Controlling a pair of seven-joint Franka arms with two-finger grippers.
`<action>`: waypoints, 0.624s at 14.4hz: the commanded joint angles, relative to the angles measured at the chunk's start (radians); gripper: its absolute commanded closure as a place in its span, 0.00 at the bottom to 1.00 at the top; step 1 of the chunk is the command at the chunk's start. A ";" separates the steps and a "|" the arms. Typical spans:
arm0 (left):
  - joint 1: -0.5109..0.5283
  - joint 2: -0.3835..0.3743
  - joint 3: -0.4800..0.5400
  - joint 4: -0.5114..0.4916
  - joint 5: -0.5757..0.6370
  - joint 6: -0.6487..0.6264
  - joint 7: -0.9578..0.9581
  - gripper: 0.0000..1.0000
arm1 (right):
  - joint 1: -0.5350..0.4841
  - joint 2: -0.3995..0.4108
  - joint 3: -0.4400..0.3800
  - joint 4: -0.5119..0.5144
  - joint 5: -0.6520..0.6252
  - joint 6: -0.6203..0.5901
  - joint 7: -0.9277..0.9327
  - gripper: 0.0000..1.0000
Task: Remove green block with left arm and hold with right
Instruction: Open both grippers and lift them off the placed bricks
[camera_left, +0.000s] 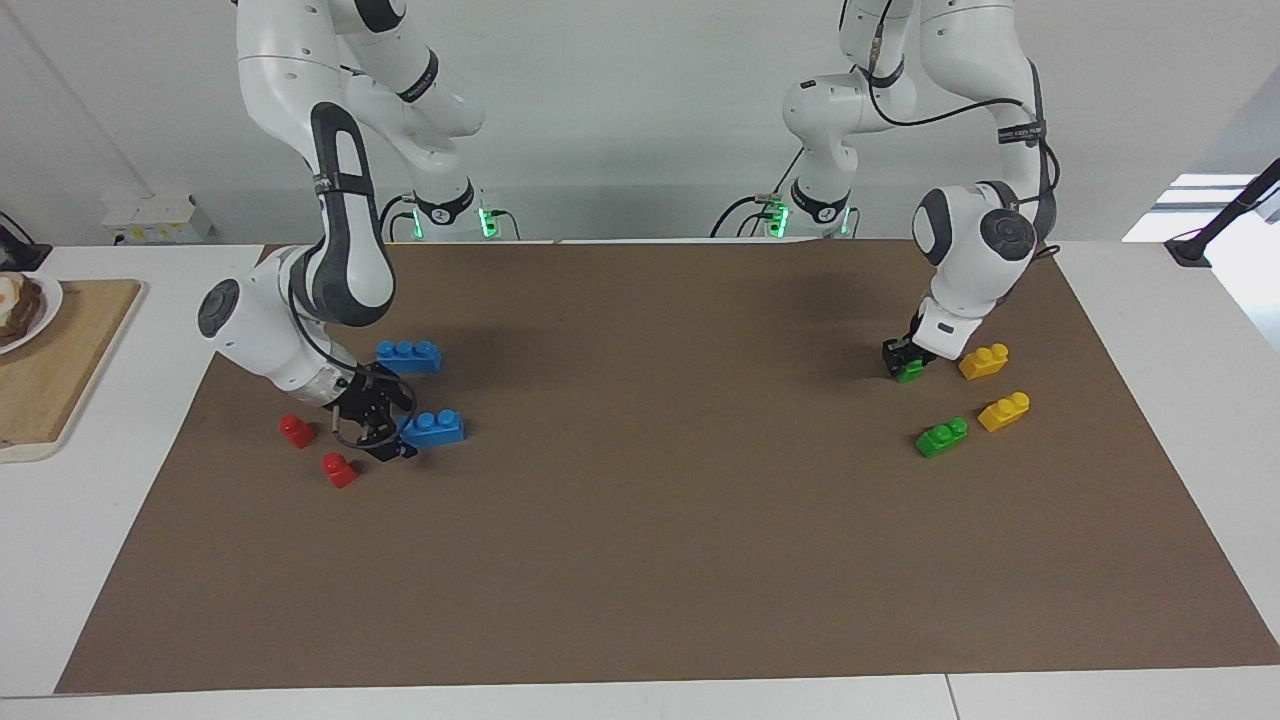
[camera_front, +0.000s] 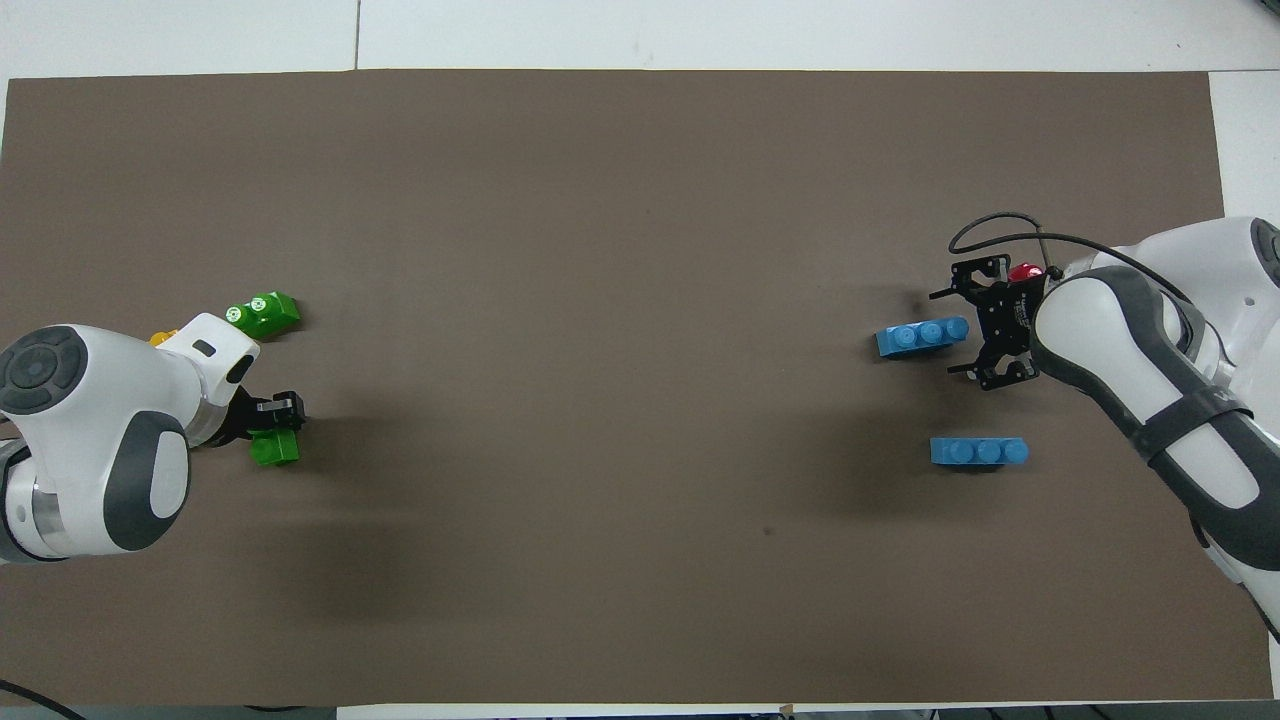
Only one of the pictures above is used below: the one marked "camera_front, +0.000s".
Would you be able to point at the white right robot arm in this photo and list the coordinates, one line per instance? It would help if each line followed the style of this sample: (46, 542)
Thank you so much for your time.
(1150, 380)

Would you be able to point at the brown table mat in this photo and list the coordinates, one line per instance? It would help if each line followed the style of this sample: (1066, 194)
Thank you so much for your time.
(640, 200)

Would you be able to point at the green block with white stickers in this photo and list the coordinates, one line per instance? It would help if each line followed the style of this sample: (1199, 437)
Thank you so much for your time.
(265, 314)

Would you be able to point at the red single-stud block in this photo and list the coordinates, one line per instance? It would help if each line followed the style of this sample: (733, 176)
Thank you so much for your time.
(1024, 272)

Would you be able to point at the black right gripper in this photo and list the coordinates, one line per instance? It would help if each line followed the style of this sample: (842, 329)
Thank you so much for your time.
(1010, 320)

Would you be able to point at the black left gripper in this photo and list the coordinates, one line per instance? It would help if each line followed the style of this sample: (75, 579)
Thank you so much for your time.
(232, 415)

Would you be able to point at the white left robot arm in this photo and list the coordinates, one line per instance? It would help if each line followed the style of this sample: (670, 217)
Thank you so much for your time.
(80, 440)

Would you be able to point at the yellow two-stud block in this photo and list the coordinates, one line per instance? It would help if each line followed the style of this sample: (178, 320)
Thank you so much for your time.
(163, 339)

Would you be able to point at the blue three-stud block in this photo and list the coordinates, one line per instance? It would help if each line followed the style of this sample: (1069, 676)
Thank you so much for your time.
(920, 338)
(978, 452)

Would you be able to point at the plain green two-stud block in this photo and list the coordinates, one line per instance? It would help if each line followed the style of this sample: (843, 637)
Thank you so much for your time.
(275, 448)

